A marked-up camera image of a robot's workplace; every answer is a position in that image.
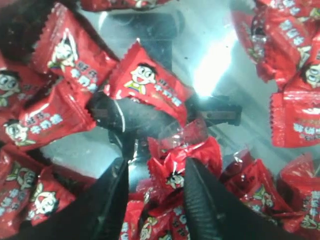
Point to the red candy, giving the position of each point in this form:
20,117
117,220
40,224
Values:
66,49
140,77
169,155

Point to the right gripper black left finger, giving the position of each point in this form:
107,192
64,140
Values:
97,214

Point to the stainless steel plate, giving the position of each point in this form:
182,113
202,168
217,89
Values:
254,66

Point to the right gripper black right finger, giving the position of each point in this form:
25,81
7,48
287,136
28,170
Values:
214,213

